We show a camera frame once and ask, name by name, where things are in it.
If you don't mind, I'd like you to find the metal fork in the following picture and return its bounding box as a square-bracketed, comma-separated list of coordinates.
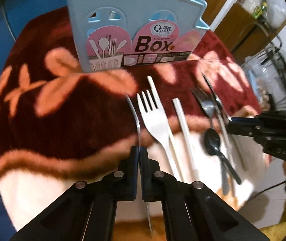
[190, 87, 231, 196]

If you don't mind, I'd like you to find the metal table knife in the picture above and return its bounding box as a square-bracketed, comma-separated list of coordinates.
[125, 94, 154, 239]
[201, 73, 249, 172]

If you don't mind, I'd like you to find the black cable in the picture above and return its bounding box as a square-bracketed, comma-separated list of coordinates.
[250, 178, 286, 204]

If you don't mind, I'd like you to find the black wire rack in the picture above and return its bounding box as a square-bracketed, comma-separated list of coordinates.
[241, 21, 286, 112]

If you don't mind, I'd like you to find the clear plastic bag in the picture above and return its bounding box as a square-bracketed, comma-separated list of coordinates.
[243, 55, 284, 102]

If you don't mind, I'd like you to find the white plastic fork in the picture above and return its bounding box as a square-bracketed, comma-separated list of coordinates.
[136, 90, 185, 182]

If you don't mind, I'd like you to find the yellow clothing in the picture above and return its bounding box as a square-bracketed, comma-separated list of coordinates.
[258, 193, 286, 241]

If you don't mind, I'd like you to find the black plastic spoon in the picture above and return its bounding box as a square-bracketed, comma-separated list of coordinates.
[204, 128, 242, 184]

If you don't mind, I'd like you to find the light blue utensil holder box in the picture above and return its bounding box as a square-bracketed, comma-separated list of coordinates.
[64, 0, 211, 73]

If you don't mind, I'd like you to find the red floral blanket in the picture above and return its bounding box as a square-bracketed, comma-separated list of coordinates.
[0, 5, 264, 241]

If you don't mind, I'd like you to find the beige chopstick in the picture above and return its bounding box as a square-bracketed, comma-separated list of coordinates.
[147, 76, 185, 182]

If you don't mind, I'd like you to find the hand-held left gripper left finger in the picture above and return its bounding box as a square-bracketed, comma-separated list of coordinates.
[9, 146, 139, 241]

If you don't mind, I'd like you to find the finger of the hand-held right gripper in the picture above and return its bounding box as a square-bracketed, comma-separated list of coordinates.
[230, 115, 259, 124]
[226, 122, 260, 138]

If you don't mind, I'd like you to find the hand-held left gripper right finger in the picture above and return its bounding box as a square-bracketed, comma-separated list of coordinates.
[140, 147, 271, 241]

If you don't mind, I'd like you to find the white plastic bag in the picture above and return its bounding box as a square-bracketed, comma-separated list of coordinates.
[238, 0, 286, 29]

